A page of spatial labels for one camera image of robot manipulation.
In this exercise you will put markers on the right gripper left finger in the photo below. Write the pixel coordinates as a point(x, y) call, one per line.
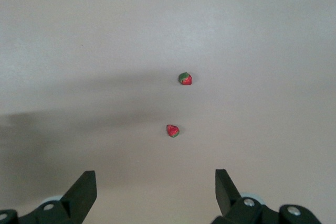
point(76, 203)

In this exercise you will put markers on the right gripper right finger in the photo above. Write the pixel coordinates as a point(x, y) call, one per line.
point(231, 208)

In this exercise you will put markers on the red strawberry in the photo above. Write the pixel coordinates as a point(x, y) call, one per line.
point(186, 79)
point(172, 130)

